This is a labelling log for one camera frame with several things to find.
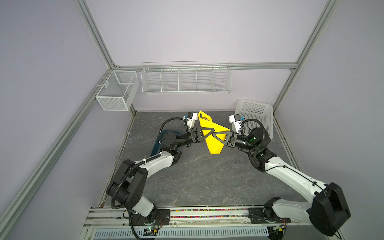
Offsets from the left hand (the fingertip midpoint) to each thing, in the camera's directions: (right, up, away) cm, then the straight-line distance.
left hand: (215, 135), depth 65 cm
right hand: (-1, -1, 0) cm, 2 cm away
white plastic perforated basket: (+38, +13, +53) cm, 67 cm away
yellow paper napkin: (0, -5, +1) cm, 5 cm away
